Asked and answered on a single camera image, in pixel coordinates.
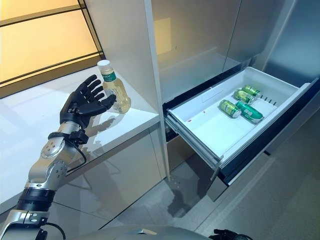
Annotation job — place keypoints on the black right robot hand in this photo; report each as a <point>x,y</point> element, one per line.
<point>225,235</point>

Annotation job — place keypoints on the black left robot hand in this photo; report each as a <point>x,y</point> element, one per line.
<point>80,105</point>

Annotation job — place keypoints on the yellow tea bottle white cap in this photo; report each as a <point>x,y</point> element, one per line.
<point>120,97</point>

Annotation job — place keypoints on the white fridge drawer steel front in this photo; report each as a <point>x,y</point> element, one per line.
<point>212,135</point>

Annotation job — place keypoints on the steel bottom fridge drawer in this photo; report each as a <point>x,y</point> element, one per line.
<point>177,152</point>

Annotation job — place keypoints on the white counter cabinet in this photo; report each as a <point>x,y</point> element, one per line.
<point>30,120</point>

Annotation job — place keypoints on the grey robot torso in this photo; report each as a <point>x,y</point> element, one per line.
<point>145,233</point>

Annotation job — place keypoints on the tall white cabinet panel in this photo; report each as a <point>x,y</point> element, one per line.
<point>125,37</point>

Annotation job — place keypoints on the dark green drink can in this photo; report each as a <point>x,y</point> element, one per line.
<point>250,112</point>

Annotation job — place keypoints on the light green drink can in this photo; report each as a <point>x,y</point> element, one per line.
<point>251,90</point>
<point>243,96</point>
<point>228,107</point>

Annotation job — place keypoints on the white pull-out drawer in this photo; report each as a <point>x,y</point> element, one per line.
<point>195,37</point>

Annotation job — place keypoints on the brushed steel side column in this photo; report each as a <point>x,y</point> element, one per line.
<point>295,55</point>

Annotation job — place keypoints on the yellow lit window black frame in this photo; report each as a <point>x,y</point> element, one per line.
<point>42,32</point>

